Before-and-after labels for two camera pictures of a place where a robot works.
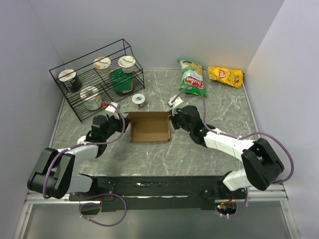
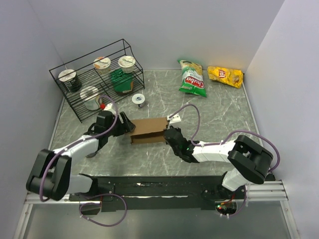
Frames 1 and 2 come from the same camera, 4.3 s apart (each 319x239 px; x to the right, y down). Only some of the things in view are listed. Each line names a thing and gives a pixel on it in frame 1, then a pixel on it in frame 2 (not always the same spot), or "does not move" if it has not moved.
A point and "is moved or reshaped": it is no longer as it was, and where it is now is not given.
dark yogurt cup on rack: [69, 74] does not move
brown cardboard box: [149, 126] is moved or reshaped
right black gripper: [173, 118] to [179, 129]
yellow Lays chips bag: [233, 77] does not move
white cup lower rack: [93, 100] does not move
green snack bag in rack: [122, 81] does not move
